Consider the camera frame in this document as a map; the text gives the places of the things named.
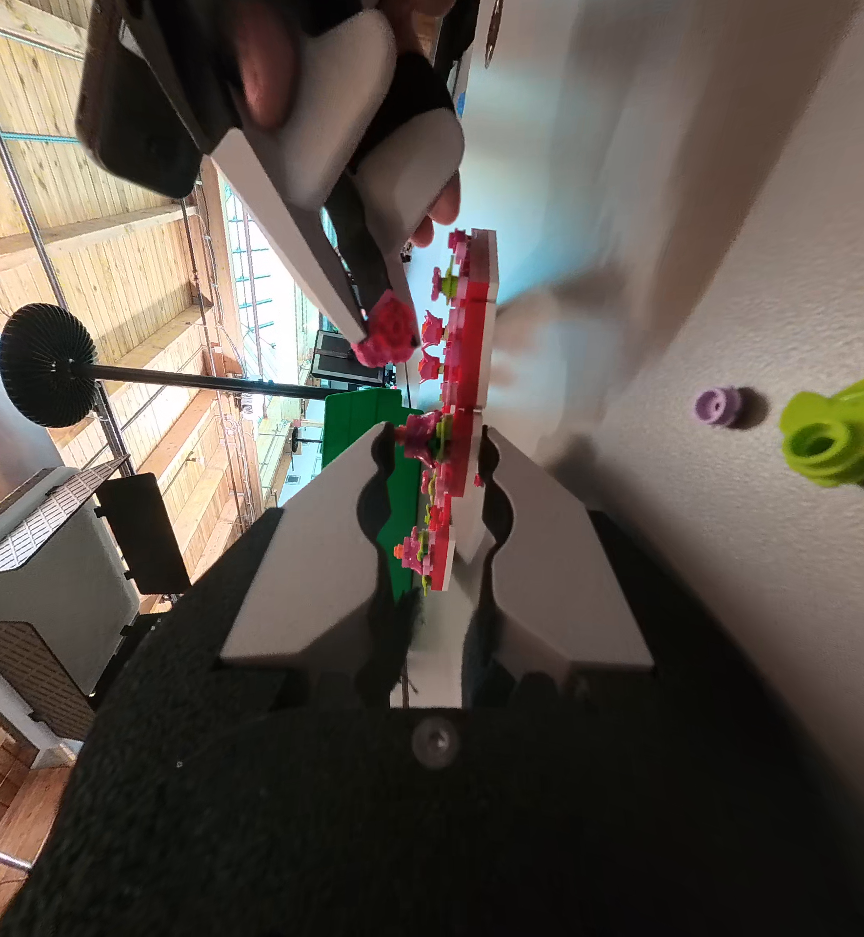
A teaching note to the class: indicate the metal ceiling pipe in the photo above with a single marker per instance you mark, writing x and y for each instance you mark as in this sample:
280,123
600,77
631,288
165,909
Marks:
22,183

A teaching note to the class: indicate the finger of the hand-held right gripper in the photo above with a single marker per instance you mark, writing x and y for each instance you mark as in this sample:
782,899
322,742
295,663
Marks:
285,219
395,282

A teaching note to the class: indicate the small black disc on pole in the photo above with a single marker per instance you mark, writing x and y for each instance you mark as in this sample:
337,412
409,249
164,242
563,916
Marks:
306,439

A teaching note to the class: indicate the lilac round lego stud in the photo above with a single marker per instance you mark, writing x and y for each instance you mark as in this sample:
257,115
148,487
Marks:
716,406

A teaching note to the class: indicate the large black ribbed disc on pole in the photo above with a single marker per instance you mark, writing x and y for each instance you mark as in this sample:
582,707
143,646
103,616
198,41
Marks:
47,366

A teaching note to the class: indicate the grey ceiling unit with grilles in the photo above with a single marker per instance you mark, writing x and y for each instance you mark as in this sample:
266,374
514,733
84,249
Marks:
44,578

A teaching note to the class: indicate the dark pink lego flower piece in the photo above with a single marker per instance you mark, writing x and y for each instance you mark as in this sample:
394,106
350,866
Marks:
384,329

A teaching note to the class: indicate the black flat panel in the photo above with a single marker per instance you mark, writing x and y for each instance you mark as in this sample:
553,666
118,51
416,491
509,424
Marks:
143,534

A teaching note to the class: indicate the red lego section with heart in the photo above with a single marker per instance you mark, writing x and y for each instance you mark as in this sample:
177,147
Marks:
470,351

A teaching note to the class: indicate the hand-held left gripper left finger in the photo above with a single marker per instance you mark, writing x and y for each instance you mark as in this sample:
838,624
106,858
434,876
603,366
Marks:
307,578

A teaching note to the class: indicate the green ribbed plastic panel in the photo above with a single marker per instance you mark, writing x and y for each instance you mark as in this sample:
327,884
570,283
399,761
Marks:
355,417

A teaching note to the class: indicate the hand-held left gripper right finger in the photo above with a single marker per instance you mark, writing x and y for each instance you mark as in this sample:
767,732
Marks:
556,585

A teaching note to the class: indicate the person's right hand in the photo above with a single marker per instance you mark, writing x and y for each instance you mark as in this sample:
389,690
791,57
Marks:
265,73

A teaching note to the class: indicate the green lego leaf piece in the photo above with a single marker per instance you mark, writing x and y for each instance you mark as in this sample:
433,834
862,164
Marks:
834,439

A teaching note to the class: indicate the dark computer monitor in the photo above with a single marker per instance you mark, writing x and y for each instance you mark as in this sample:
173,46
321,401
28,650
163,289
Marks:
347,359

